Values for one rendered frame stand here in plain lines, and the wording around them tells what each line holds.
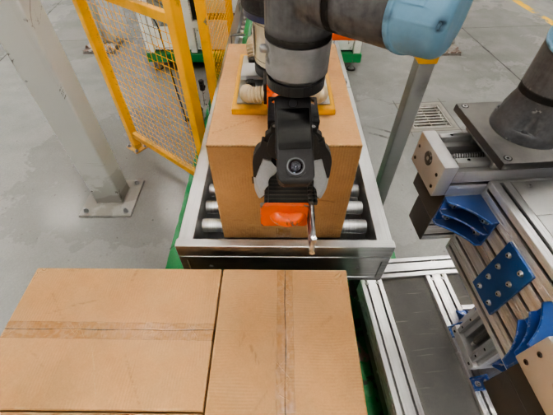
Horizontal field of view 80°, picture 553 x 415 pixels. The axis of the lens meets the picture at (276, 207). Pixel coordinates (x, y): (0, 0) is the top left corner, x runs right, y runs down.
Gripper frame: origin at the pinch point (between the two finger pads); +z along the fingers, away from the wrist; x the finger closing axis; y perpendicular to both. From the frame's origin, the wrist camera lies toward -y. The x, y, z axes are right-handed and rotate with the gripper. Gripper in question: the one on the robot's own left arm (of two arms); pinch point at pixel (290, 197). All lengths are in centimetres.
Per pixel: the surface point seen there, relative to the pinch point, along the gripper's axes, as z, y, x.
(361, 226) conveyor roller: 54, 35, -29
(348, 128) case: 13.2, 36.9, -17.1
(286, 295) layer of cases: 54, 9, -1
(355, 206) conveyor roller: 53, 45, -28
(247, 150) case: 14.9, 29.9, 9.6
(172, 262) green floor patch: 109, 54, 55
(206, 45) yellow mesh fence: 39, 146, 40
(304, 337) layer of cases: 54, -4, -6
